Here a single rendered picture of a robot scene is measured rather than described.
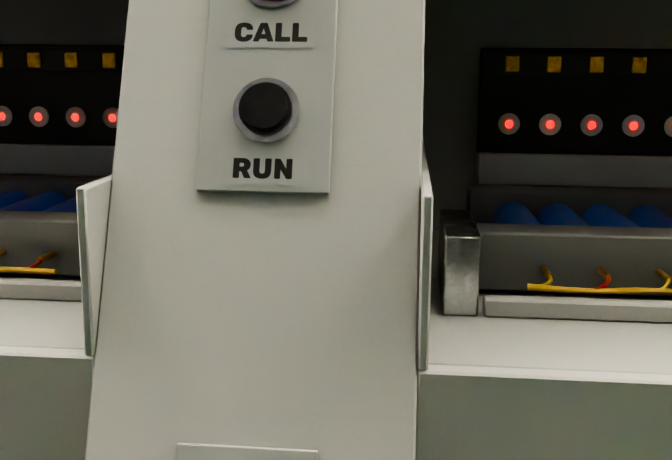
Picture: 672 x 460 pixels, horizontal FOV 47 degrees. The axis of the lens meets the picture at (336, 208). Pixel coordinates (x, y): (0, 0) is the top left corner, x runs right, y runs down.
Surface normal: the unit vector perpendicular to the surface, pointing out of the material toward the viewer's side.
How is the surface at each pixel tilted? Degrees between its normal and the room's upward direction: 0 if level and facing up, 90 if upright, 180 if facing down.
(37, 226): 111
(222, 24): 90
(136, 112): 90
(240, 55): 90
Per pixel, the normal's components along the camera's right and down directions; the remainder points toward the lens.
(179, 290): -0.08, -0.18
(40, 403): -0.09, 0.18
